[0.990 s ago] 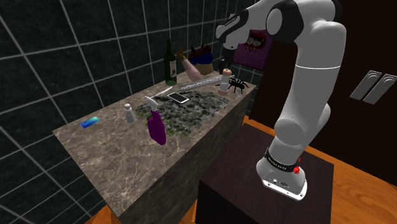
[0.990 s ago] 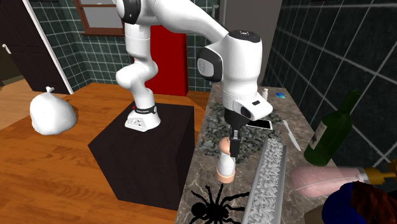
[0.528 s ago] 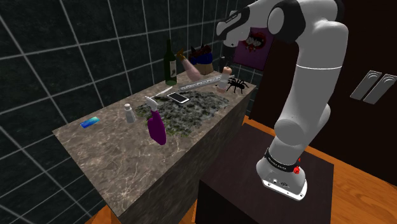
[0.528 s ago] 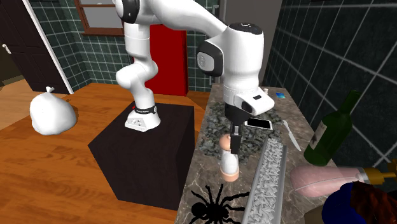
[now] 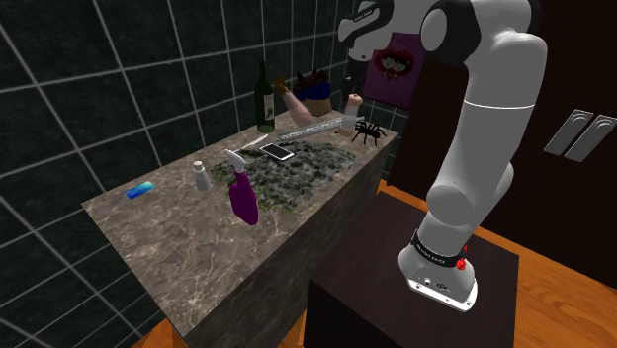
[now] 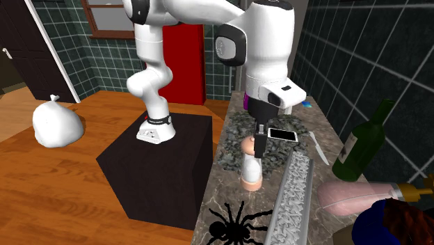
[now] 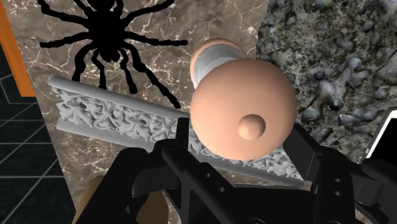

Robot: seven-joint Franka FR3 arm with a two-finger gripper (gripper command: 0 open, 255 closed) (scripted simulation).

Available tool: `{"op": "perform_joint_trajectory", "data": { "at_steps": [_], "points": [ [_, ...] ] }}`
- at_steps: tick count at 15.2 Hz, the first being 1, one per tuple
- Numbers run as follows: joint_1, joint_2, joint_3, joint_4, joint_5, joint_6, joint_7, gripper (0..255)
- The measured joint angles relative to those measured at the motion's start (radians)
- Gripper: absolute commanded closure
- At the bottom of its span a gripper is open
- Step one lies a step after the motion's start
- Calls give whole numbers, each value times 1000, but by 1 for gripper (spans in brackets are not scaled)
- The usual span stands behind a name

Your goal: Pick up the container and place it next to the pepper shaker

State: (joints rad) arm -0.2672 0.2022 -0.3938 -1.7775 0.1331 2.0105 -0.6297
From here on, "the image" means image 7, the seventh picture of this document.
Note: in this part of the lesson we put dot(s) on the peach rounded bottle with knob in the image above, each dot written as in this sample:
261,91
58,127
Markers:
229,105

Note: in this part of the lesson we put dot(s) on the black tablet with white edge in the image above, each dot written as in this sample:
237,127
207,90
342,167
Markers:
387,139

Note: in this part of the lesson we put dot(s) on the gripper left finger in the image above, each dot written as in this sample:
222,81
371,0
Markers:
186,173

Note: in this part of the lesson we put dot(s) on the black toy spider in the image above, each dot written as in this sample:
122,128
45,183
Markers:
107,34

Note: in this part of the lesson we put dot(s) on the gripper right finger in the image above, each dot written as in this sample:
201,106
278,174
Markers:
336,186

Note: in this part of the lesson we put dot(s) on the marble top table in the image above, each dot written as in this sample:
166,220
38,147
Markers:
192,21

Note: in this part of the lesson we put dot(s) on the tan rounded object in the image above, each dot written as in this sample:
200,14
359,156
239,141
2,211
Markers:
85,198

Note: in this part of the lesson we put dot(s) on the rock patterned robot stand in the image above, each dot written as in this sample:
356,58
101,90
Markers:
328,46

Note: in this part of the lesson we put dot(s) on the grey carved ornamental moulding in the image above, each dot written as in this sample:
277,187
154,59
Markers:
102,116

